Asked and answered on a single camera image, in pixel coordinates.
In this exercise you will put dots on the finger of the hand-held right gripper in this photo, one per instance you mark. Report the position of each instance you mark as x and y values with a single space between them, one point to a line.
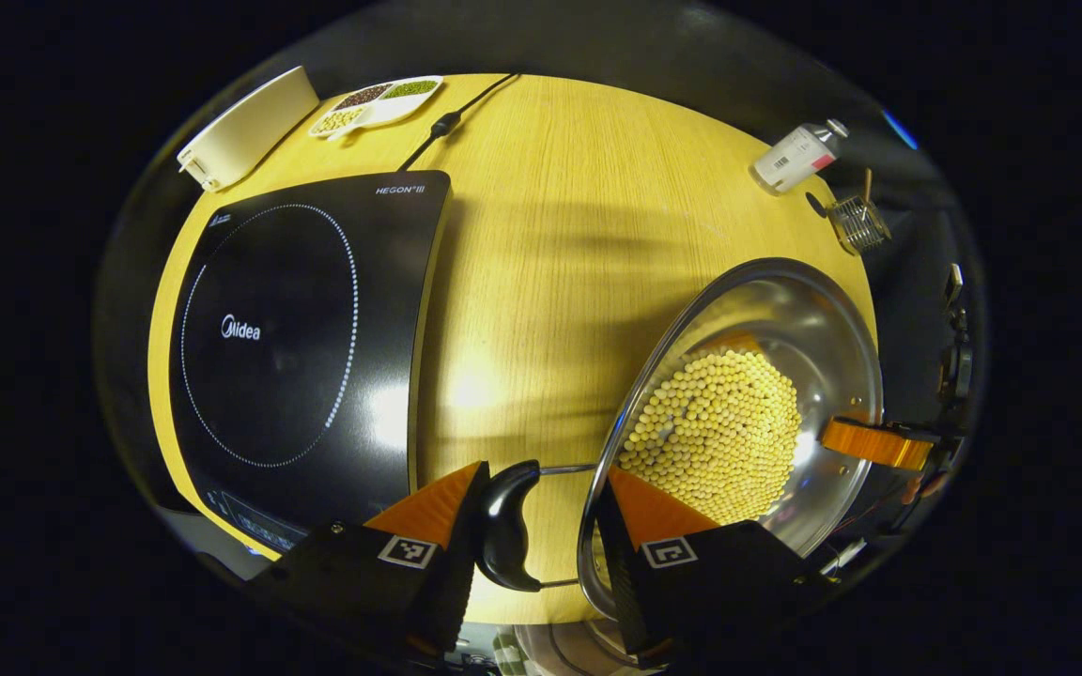
879 443

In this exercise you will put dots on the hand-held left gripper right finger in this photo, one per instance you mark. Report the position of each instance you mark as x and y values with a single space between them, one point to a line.
621 582

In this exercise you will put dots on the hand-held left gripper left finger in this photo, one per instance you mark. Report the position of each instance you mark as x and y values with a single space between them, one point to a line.
452 582

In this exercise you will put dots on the steel pot with yellow beans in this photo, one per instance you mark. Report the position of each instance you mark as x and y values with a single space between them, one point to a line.
719 422

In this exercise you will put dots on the black induction cooktop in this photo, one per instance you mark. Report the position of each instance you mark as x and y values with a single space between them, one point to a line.
297 338

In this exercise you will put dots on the checked cloth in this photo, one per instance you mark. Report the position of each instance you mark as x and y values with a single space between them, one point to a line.
511 652

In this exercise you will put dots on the clear square holder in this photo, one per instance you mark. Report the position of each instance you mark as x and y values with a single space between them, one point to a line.
858 225

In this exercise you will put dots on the wooden stick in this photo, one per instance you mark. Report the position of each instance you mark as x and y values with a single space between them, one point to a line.
868 183

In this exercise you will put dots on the small black disc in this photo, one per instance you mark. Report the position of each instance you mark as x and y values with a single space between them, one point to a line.
816 205

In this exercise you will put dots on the clear plastic bottle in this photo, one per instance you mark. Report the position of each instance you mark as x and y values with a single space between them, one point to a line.
795 160

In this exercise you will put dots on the white divided dish of beans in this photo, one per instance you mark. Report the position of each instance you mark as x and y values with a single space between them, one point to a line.
381 101

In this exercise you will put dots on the white toaster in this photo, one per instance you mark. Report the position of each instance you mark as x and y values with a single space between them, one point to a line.
245 131

